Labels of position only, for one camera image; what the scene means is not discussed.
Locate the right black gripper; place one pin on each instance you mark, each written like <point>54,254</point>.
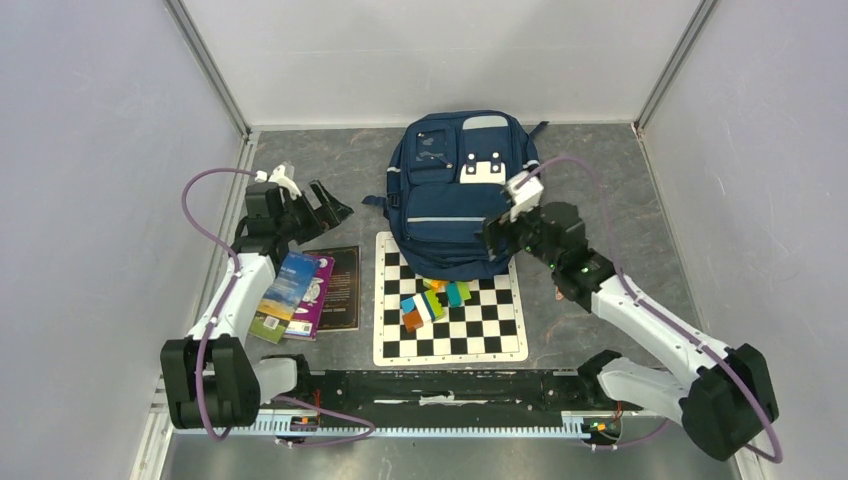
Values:
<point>498,228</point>

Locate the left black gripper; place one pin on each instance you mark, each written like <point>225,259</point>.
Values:
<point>329,214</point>

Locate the navy blue backpack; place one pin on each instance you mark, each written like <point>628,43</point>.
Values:
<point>444,180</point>

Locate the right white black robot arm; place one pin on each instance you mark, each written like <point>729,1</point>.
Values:
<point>722,397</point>

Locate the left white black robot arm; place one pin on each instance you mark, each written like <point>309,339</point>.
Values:
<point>209,380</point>

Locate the green toy block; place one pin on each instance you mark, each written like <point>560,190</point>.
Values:
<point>463,290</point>

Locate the blue landscape cover book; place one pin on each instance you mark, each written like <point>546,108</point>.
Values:
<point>282,298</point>

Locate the teal toy block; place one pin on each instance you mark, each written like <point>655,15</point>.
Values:
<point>454,296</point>

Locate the black and white chessboard mat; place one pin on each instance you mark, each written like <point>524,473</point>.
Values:
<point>487,327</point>

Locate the black hardcover book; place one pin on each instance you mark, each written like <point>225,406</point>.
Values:
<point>342,302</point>

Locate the purple book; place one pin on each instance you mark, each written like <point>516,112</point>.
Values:
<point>306,319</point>

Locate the light blue toy block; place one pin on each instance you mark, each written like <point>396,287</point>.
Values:
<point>408,305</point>

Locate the brown orange toy block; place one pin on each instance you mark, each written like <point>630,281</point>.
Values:
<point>412,321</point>

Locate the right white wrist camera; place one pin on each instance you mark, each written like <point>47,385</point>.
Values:
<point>525,191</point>

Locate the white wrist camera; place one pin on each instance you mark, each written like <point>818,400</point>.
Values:
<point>525,191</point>
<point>283,176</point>

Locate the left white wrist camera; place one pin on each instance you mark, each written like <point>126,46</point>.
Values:
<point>283,176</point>

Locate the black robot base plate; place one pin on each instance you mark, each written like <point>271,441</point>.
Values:
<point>454,398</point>

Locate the aluminium frame rail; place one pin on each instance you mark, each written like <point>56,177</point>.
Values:
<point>289,421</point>

